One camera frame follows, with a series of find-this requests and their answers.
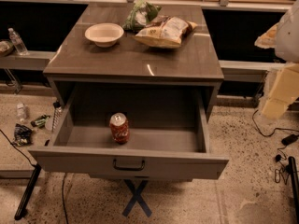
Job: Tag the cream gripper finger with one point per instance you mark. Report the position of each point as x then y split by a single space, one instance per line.
268 39
283 93

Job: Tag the red coke can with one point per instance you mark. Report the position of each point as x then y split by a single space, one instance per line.
119 127

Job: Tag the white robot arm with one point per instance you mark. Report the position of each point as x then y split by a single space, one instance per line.
286 48

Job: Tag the open grey top drawer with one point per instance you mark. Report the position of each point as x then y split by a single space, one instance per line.
167 125

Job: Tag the grey cabinet counter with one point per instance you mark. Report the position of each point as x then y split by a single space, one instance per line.
195 63

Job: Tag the green can on floor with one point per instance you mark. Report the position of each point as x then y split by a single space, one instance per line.
40 121

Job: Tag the black bar right floor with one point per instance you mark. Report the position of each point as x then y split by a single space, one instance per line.
295 183

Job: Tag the black bar floor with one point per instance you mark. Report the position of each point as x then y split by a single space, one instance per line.
21 210
295 183

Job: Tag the brown chip bag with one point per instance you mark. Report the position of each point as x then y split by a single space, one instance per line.
165 32

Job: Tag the green chip bag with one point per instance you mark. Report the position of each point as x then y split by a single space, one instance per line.
141 14

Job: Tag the white bowl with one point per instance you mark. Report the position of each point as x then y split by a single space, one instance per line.
104 35

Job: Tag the blue tape cross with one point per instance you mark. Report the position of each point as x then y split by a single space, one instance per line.
136 197

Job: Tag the clear bottle beside cabinet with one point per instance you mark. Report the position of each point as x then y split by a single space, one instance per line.
58 110

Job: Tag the clear water bottle on ledge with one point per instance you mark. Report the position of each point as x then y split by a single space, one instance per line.
17 42

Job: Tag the small water bottle on floor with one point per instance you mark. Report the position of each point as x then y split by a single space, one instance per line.
21 112

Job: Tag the bowl on left ledge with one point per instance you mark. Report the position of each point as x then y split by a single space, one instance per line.
6 48

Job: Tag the dark snack bag on floor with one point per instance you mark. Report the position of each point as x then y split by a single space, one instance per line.
22 135

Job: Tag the black bar left floor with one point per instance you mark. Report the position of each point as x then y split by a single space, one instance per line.
21 210

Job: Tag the black drawer handle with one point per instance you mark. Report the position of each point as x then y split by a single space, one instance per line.
128 168

